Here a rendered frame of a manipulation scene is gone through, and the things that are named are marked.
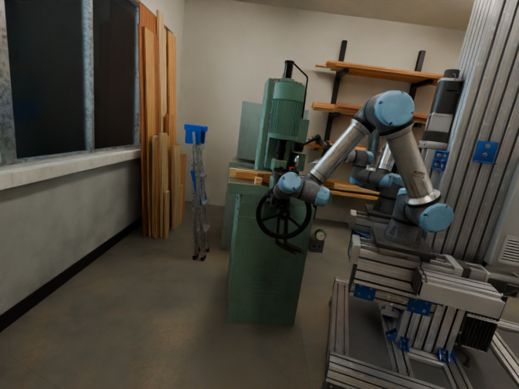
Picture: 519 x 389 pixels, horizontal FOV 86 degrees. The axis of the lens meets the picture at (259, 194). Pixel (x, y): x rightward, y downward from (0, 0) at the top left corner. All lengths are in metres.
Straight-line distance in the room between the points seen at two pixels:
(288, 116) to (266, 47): 2.55
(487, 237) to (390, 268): 0.47
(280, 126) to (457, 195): 0.91
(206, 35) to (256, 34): 0.65
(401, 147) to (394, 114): 0.12
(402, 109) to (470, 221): 0.71
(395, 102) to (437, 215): 0.43
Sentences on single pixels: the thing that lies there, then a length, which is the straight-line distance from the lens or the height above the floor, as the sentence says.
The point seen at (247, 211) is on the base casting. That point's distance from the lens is 1.59.
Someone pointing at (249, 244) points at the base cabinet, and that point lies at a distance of 1.66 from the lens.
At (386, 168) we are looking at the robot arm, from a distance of 1.60.
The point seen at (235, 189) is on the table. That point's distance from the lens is 1.55.
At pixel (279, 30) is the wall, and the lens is 4.16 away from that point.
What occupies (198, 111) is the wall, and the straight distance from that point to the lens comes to 4.10.
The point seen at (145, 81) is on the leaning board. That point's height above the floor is 1.47.
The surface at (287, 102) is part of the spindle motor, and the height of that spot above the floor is 1.37.
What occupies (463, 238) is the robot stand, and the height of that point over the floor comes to 0.84.
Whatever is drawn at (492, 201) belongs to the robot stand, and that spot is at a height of 1.03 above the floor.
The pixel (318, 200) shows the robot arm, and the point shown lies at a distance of 1.04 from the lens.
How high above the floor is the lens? 1.22
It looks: 14 degrees down
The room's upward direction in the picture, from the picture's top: 7 degrees clockwise
